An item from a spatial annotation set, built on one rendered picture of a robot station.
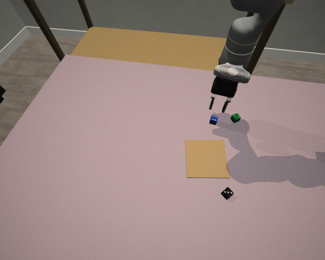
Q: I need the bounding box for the green die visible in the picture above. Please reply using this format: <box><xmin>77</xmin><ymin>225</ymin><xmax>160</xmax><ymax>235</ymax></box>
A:
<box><xmin>230</xmin><ymin>113</ymin><xmax>241</xmax><ymax>123</ymax></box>

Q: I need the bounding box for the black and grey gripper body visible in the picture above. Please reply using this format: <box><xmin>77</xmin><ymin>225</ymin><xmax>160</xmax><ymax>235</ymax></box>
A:
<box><xmin>211</xmin><ymin>45</ymin><xmax>253</xmax><ymax>98</ymax></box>

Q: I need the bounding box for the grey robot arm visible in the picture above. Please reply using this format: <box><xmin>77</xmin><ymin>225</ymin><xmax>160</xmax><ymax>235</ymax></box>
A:
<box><xmin>226</xmin><ymin>0</ymin><xmax>286</xmax><ymax>54</ymax></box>

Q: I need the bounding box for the tan flat mat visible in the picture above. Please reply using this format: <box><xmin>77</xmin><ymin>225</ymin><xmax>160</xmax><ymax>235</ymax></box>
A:
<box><xmin>185</xmin><ymin>140</ymin><xmax>230</xmax><ymax>178</ymax></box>

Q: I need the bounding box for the blue die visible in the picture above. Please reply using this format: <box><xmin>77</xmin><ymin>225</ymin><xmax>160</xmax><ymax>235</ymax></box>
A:
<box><xmin>209</xmin><ymin>115</ymin><xmax>218</xmax><ymax>125</ymax></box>

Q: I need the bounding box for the black die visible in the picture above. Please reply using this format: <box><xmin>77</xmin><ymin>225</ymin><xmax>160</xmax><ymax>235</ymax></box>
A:
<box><xmin>221</xmin><ymin>187</ymin><xmax>234</xmax><ymax>199</ymax></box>

